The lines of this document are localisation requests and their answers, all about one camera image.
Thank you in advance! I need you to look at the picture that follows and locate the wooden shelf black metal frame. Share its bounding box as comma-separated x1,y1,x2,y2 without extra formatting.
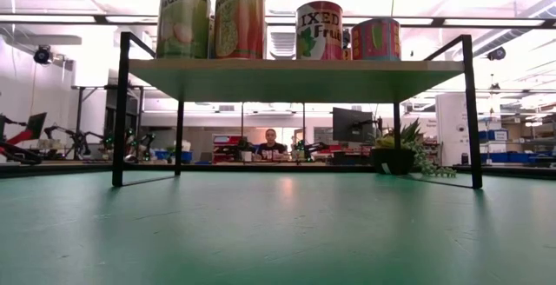
110,30,484,189

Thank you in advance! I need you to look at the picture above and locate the red black robot device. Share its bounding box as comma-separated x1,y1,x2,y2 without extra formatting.
0,111,48,165

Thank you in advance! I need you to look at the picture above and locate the person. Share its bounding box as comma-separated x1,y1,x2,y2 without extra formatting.
255,128,288,162

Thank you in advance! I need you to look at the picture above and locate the black dome camera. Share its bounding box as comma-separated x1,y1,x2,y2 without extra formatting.
486,46,507,62
33,44,54,66

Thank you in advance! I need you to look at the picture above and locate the blue storage bin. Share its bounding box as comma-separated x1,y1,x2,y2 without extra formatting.
479,129,509,143
151,148,194,165

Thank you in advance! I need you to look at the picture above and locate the green table mat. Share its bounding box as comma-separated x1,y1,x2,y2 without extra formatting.
0,170,556,285

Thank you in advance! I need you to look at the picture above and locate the black monitor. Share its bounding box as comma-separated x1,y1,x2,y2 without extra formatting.
332,107,375,144

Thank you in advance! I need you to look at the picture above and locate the red storage rack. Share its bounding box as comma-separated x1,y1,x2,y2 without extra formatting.
211,134,242,163

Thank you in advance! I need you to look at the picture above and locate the pineapple tin can red label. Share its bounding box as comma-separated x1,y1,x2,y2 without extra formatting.
213,0,268,60

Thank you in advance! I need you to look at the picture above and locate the mixed fruit tin can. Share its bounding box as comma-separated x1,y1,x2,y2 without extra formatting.
295,0,344,62

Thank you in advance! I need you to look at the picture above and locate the black metal stand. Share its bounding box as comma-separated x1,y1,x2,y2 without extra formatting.
70,83,147,161

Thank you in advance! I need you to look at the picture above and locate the pears tin can green label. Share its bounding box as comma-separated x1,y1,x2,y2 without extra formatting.
155,0,213,60

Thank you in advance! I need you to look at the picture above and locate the short pink labelled tin can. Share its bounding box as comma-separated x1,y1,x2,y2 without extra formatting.
349,17,402,62

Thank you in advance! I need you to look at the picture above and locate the potted succulent plant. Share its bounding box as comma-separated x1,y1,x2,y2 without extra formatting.
370,117,458,179

